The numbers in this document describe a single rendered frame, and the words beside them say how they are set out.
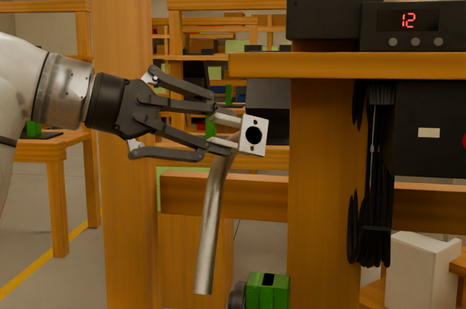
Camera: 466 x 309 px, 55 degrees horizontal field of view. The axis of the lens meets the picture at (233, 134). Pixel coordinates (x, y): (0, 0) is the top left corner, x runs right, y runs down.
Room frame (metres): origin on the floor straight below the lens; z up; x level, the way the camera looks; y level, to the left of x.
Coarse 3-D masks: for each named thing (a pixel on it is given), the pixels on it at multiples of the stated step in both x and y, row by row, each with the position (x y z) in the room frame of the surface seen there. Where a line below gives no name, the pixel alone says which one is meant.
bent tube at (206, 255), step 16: (240, 128) 0.62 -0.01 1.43; (256, 128) 0.63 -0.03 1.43; (240, 144) 0.60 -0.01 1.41; (256, 144) 0.61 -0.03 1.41; (224, 160) 0.69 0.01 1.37; (208, 176) 0.71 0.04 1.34; (224, 176) 0.71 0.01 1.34; (208, 192) 0.70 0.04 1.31; (208, 208) 0.68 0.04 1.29; (208, 224) 0.67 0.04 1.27; (208, 240) 0.66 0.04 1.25; (208, 256) 0.65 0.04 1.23; (208, 272) 0.64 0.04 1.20; (208, 288) 0.63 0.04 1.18
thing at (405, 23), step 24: (456, 0) 0.67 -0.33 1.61; (360, 24) 0.70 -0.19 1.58; (384, 24) 0.69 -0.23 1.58; (408, 24) 0.68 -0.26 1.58; (432, 24) 0.67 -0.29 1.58; (456, 24) 0.67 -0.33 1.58; (360, 48) 0.69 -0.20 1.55; (384, 48) 0.69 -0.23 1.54; (408, 48) 0.68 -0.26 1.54; (432, 48) 0.67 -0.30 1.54; (456, 48) 0.67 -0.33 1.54
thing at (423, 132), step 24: (408, 96) 0.66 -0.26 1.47; (432, 96) 0.66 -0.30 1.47; (456, 96) 0.65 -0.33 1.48; (384, 120) 0.77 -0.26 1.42; (408, 120) 0.66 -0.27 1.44; (432, 120) 0.66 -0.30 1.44; (456, 120) 0.65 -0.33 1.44; (384, 144) 0.75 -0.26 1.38; (408, 144) 0.66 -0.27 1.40; (432, 144) 0.66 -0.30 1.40; (456, 144) 0.65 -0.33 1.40; (408, 168) 0.66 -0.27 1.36; (432, 168) 0.66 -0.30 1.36; (456, 168) 0.65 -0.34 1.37
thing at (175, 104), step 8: (144, 96) 0.58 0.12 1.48; (152, 96) 0.59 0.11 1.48; (160, 96) 0.59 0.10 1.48; (144, 104) 0.58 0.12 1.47; (152, 104) 0.58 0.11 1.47; (160, 104) 0.59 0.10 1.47; (168, 104) 0.59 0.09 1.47; (176, 104) 0.60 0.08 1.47; (184, 104) 0.61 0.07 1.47; (192, 104) 0.61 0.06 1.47; (200, 104) 0.61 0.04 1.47; (208, 104) 0.62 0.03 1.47; (216, 104) 0.61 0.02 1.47; (184, 112) 0.62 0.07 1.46; (192, 112) 0.62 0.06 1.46; (200, 112) 0.62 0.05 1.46
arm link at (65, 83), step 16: (48, 64) 0.53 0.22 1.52; (64, 64) 0.54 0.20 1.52; (80, 64) 0.55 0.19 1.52; (48, 80) 0.52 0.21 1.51; (64, 80) 0.53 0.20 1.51; (80, 80) 0.54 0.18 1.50; (48, 96) 0.52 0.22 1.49; (64, 96) 0.52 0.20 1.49; (80, 96) 0.53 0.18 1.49; (48, 112) 0.52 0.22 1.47; (64, 112) 0.53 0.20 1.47; (80, 112) 0.53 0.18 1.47; (64, 128) 0.55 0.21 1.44
